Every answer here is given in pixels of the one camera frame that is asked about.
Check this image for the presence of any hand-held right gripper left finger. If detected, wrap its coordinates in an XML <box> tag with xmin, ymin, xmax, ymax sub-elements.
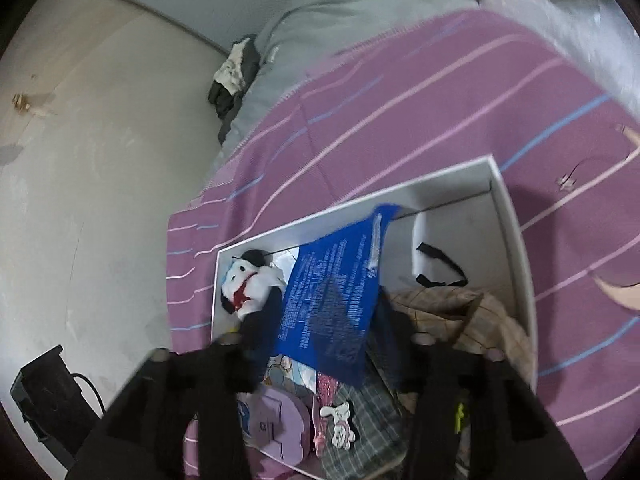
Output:
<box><xmin>65</xmin><ymin>332</ymin><xmax>261</xmax><ymax>480</ymax></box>

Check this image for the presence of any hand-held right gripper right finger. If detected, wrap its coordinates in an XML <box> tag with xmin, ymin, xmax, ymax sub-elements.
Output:
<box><xmin>372</xmin><ymin>292</ymin><xmax>586</xmax><ymax>480</ymax></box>

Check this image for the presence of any dark green plaid cloth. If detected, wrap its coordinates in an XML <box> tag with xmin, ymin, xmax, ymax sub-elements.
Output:
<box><xmin>320</xmin><ymin>355</ymin><xmax>408</xmax><ymax>480</ymax></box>

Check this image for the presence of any pale purple packet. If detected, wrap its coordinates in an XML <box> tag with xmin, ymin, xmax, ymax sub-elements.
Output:
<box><xmin>245</xmin><ymin>385</ymin><xmax>313</xmax><ymax>466</ymax></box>

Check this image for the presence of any pink sparkly cloth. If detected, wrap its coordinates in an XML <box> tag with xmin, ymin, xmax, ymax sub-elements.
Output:
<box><xmin>315</xmin><ymin>372</ymin><xmax>341</xmax><ymax>456</ymax></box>

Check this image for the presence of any black and white plush toy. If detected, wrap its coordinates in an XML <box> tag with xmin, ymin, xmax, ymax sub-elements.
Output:
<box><xmin>220</xmin><ymin>249</ymin><xmax>286</xmax><ymax>341</ymax></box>

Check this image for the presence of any white cardboard box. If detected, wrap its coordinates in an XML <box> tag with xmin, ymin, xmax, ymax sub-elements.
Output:
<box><xmin>211</xmin><ymin>155</ymin><xmax>540</xmax><ymax>480</ymax></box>

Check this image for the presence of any cartoon print packet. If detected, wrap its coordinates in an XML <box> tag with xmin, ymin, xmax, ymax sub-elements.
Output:
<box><xmin>267</xmin><ymin>354</ymin><xmax>317</xmax><ymax>396</ymax></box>

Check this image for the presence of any black device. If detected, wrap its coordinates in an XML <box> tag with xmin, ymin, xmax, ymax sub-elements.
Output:
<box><xmin>10</xmin><ymin>344</ymin><xmax>108</xmax><ymax>466</ymax></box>

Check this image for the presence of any purple striped bedsheet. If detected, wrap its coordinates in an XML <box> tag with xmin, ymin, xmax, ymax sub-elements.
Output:
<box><xmin>165</xmin><ymin>10</ymin><xmax>640</xmax><ymax>480</ymax></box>

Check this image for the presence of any dark cloth pile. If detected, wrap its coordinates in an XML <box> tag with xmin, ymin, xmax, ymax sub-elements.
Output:
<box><xmin>207</xmin><ymin>35</ymin><xmax>261</xmax><ymax>123</ymax></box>

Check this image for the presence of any grey-green blanket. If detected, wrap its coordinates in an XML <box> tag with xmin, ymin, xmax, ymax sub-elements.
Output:
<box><xmin>217</xmin><ymin>0</ymin><xmax>481</xmax><ymax>161</ymax></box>

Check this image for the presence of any black ribbon strap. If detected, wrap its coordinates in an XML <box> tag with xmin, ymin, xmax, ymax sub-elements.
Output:
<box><xmin>415</xmin><ymin>241</ymin><xmax>468</xmax><ymax>288</ymax></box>

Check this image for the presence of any black cable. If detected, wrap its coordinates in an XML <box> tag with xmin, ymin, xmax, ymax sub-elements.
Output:
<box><xmin>70</xmin><ymin>372</ymin><xmax>108</xmax><ymax>418</ymax></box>

